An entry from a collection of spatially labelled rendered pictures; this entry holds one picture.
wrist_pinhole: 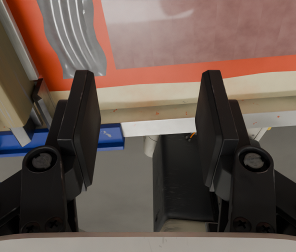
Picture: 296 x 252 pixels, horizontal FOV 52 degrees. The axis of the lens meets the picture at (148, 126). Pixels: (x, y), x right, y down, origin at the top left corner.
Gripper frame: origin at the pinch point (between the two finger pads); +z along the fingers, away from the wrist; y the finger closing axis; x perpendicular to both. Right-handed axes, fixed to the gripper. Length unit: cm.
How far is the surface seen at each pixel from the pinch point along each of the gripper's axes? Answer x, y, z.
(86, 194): -222, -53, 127
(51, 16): -10.3, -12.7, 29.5
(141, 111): -27.5, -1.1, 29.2
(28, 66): -15.9, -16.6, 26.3
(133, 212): -255, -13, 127
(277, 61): -18.0, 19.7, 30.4
